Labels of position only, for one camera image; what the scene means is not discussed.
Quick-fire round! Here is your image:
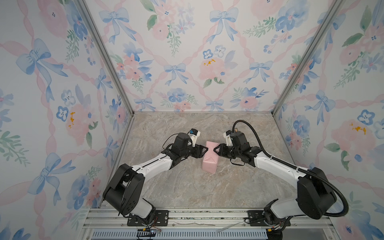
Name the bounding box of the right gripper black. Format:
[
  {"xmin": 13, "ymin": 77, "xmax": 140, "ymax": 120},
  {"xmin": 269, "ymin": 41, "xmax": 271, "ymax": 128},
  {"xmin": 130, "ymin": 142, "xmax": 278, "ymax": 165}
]
[{"xmin": 212, "ymin": 144, "xmax": 242, "ymax": 160}]

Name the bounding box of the purple pink wrapping paper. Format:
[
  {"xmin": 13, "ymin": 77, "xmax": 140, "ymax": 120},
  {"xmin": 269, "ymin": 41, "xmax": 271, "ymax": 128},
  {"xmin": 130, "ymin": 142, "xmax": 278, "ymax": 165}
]
[{"xmin": 202, "ymin": 141, "xmax": 219, "ymax": 174}]

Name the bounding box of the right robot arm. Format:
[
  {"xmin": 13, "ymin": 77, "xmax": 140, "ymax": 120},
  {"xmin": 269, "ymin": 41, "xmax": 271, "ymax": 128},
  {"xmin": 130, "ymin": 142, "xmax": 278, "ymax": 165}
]
[{"xmin": 214, "ymin": 131, "xmax": 337, "ymax": 226}]

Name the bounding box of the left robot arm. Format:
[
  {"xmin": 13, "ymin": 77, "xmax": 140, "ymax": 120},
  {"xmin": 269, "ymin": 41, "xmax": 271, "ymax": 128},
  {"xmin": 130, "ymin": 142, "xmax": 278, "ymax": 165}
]
[{"xmin": 103, "ymin": 129, "xmax": 208, "ymax": 223}]

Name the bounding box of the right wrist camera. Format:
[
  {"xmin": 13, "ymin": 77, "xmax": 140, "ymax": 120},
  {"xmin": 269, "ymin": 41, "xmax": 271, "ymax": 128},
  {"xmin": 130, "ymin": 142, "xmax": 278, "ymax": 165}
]
[{"xmin": 223, "ymin": 130, "xmax": 241, "ymax": 147}]

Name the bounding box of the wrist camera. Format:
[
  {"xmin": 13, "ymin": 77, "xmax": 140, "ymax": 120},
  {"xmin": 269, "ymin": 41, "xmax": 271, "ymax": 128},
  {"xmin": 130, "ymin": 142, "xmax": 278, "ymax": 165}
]
[
  {"xmin": 223, "ymin": 130, "xmax": 241, "ymax": 147},
  {"xmin": 188, "ymin": 129, "xmax": 201, "ymax": 147}
]

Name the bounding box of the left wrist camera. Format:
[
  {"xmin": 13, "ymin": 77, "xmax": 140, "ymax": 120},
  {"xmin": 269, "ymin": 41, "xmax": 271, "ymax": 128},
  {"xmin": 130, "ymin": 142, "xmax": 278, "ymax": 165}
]
[{"xmin": 188, "ymin": 129, "xmax": 201, "ymax": 147}]

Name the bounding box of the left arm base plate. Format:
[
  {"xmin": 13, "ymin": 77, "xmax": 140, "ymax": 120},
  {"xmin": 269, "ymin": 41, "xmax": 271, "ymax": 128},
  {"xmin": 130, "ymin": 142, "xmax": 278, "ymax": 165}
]
[{"xmin": 127, "ymin": 210, "xmax": 170, "ymax": 227}]

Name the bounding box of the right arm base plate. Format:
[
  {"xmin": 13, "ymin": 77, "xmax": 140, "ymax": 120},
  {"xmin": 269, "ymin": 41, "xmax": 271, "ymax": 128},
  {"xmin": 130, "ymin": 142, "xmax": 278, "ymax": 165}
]
[{"xmin": 245, "ymin": 210, "xmax": 291, "ymax": 228}]

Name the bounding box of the aluminium frame rail front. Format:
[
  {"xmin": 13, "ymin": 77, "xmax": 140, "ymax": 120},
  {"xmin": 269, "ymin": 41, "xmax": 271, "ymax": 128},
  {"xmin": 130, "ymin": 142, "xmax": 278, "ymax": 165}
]
[{"xmin": 83, "ymin": 206, "xmax": 334, "ymax": 229}]

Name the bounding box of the vented cable duct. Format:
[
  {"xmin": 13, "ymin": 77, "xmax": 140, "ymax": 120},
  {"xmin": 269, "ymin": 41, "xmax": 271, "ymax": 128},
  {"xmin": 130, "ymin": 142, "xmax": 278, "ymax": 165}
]
[{"xmin": 90, "ymin": 229, "xmax": 269, "ymax": 240}]

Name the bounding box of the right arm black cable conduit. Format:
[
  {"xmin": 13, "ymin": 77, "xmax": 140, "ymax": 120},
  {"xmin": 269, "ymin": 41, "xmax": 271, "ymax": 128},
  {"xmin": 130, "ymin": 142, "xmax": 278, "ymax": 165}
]
[{"xmin": 231, "ymin": 119, "xmax": 350, "ymax": 218}]

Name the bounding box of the right aluminium corner post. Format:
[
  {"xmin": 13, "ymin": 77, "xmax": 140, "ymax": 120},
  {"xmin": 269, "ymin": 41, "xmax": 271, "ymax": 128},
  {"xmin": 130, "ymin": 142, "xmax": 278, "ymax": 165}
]
[{"xmin": 271, "ymin": 0, "xmax": 345, "ymax": 117}]

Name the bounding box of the aluminium corner post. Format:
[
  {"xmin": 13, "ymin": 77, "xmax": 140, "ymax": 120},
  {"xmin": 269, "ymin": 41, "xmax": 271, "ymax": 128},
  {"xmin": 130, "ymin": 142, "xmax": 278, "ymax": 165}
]
[
  {"xmin": 271, "ymin": 0, "xmax": 345, "ymax": 117},
  {"xmin": 73, "ymin": 0, "xmax": 134, "ymax": 116}
]

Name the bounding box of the left aluminium corner post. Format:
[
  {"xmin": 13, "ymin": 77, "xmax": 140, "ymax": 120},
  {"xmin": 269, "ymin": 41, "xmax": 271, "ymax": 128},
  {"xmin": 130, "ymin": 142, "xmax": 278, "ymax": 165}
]
[{"xmin": 73, "ymin": 0, "xmax": 134, "ymax": 116}]

